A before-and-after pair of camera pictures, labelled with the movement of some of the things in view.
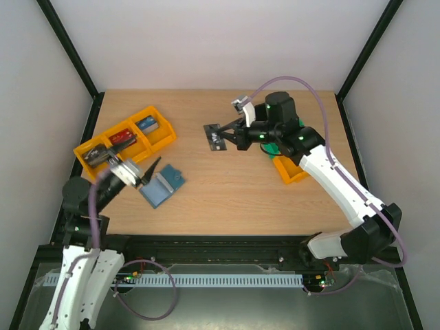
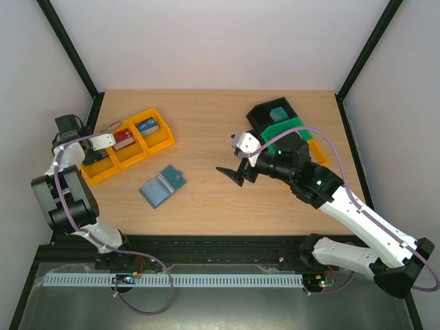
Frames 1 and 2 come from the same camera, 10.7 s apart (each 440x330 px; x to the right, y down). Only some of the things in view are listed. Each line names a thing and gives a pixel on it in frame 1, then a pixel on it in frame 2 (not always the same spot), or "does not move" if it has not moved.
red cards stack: x=124 y=138 does not move
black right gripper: x=241 y=134 → x=247 y=170
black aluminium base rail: x=274 y=250 does not move
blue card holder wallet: x=163 y=184 does not move
